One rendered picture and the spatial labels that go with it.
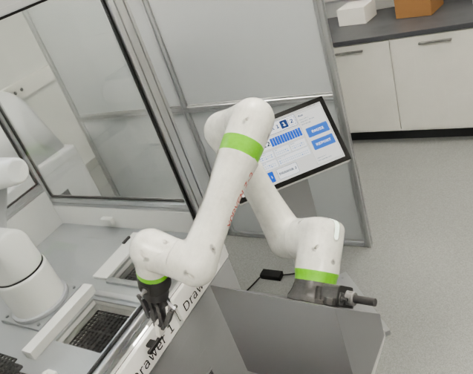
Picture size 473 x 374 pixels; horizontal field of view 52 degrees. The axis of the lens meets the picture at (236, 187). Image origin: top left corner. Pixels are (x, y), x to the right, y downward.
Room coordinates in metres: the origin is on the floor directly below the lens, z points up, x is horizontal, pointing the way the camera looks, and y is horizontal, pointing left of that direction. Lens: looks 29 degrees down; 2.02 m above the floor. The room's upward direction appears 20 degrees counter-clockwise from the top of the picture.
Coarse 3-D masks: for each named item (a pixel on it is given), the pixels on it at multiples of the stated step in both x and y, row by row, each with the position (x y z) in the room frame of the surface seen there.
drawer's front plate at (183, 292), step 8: (216, 272) 1.53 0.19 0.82; (184, 288) 1.38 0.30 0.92; (192, 288) 1.41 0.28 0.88; (200, 288) 1.44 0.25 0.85; (176, 296) 1.34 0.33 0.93; (184, 296) 1.37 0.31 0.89; (192, 296) 1.40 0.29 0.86; (200, 296) 1.43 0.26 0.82; (184, 304) 1.36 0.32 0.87; (192, 304) 1.38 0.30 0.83; (176, 312) 1.34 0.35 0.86; (184, 312) 1.34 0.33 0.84; (184, 320) 1.33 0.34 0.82
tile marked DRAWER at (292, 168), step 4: (292, 164) 1.80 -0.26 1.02; (296, 164) 1.80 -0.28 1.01; (280, 168) 1.80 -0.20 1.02; (284, 168) 1.80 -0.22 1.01; (288, 168) 1.79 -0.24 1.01; (292, 168) 1.79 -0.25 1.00; (296, 168) 1.79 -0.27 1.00; (280, 172) 1.79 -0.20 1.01; (284, 172) 1.79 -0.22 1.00; (288, 172) 1.78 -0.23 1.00; (292, 172) 1.78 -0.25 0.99; (296, 172) 1.78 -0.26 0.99; (280, 176) 1.78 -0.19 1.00; (284, 176) 1.78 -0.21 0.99; (288, 176) 1.77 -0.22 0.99
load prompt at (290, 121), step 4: (288, 116) 1.94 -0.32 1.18; (292, 116) 1.94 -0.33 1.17; (280, 120) 1.93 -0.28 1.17; (284, 120) 1.93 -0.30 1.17; (288, 120) 1.93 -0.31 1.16; (292, 120) 1.92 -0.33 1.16; (296, 120) 1.92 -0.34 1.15; (276, 124) 1.93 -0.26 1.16; (280, 124) 1.92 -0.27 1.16; (284, 124) 1.92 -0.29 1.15; (288, 124) 1.92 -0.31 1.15; (292, 124) 1.91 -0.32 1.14; (296, 124) 1.91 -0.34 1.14; (276, 128) 1.91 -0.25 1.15; (280, 128) 1.91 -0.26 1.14; (284, 128) 1.91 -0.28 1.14; (272, 132) 1.91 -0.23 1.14; (276, 132) 1.90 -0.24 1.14
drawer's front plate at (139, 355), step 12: (144, 336) 1.20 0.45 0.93; (156, 336) 1.22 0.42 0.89; (168, 336) 1.26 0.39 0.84; (144, 348) 1.18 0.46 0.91; (156, 348) 1.21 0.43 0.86; (132, 360) 1.13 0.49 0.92; (144, 360) 1.16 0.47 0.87; (156, 360) 1.19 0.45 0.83; (120, 372) 1.09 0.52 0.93; (132, 372) 1.11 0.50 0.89; (144, 372) 1.14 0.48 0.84
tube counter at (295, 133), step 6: (288, 132) 1.89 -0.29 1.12; (294, 132) 1.89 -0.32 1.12; (300, 132) 1.89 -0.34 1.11; (270, 138) 1.89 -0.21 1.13; (276, 138) 1.89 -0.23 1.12; (282, 138) 1.88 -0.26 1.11; (288, 138) 1.88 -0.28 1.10; (294, 138) 1.87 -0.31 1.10; (270, 144) 1.87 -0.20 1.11; (276, 144) 1.87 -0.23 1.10; (264, 150) 1.86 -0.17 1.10
